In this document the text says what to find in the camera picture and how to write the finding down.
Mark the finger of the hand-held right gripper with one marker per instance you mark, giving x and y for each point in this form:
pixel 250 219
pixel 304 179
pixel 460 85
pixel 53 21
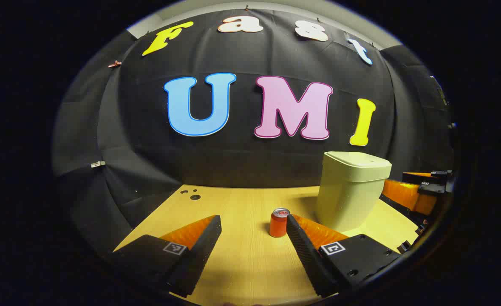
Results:
pixel 407 196
pixel 416 175

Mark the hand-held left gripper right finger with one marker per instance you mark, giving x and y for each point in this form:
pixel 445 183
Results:
pixel 303 248

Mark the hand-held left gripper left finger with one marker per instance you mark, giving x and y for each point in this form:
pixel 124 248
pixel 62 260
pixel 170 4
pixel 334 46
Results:
pixel 203 244

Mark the red pop can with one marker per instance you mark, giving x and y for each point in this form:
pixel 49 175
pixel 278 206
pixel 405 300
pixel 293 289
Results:
pixel 278 225

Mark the green garbage bin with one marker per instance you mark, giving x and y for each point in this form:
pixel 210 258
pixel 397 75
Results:
pixel 348 195

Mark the wooden desktop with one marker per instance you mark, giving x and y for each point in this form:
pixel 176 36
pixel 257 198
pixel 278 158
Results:
pixel 250 255

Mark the black backdrop cloth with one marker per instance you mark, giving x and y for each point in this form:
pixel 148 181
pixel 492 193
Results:
pixel 242 161

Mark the silver cloth clip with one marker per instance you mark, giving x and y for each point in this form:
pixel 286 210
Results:
pixel 98 163

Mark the red cloth clip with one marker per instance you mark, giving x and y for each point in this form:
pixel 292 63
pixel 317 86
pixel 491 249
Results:
pixel 115 63

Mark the black desk edge bracket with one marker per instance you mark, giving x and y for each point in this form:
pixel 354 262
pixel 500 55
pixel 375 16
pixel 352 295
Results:
pixel 404 246

